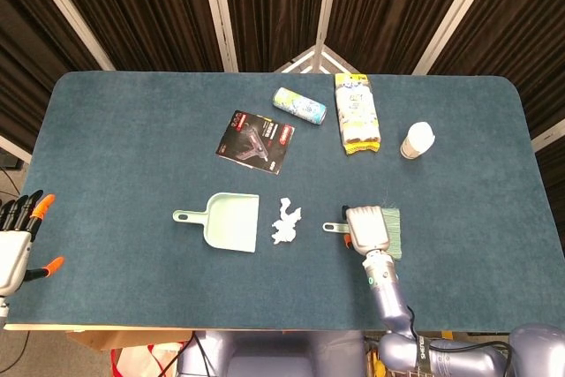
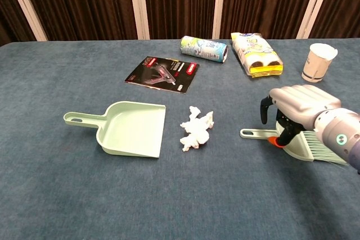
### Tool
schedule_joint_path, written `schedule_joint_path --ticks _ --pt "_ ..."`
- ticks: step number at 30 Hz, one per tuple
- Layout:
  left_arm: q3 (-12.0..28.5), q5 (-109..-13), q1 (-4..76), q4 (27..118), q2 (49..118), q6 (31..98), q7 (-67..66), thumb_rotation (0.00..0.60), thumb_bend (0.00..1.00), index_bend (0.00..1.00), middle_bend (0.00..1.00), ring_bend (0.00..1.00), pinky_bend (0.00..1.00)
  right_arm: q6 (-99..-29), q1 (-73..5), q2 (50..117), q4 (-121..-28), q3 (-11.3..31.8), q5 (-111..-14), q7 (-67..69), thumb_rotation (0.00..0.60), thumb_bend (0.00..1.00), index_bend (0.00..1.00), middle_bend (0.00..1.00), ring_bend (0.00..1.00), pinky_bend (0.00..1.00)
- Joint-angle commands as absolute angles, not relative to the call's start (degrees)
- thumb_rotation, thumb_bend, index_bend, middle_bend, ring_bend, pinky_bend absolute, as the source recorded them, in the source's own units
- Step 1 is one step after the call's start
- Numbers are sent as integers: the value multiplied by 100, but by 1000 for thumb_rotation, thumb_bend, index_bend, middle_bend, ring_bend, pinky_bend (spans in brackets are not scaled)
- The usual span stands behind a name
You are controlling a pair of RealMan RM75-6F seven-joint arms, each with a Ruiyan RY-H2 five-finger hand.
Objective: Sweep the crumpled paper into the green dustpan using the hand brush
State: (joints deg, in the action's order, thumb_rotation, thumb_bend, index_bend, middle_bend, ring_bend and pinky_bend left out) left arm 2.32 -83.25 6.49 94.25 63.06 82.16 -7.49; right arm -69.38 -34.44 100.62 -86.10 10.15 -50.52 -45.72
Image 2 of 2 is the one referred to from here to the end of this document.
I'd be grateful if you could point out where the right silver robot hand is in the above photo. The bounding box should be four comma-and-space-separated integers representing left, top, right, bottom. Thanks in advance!
260, 84, 343, 148

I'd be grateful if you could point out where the mint green hand broom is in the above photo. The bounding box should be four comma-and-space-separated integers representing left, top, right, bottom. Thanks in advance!
239, 120, 349, 167

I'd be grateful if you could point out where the white paper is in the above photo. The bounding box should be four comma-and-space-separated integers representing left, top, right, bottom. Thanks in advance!
179, 106, 215, 152

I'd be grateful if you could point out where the mint green dustpan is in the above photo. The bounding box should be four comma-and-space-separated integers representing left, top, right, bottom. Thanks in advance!
63, 101, 167, 159

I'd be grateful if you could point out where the small white bottle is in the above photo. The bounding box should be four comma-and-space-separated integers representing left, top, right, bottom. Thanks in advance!
301, 43, 338, 83

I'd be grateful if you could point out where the yellow sponge pack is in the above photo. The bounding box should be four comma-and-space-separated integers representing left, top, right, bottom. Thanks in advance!
230, 31, 284, 79

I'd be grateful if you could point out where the dark brown curtain panel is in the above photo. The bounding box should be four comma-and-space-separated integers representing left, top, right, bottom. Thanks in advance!
16, 0, 138, 41
219, 0, 321, 40
142, 0, 219, 40
0, 0, 37, 47
309, 0, 360, 39

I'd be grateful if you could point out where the patterned drink can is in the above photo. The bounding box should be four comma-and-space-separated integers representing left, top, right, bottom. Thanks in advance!
179, 35, 228, 64

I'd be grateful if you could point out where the black product package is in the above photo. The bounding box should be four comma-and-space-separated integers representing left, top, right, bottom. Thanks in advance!
124, 56, 200, 94

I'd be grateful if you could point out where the blue felt table mat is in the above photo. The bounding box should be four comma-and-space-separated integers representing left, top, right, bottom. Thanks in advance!
0, 38, 360, 240

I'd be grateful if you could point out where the white partition frame post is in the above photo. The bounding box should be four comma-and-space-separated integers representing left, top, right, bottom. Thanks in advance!
127, 0, 151, 40
296, 0, 329, 39
2, 0, 48, 42
212, 0, 227, 40

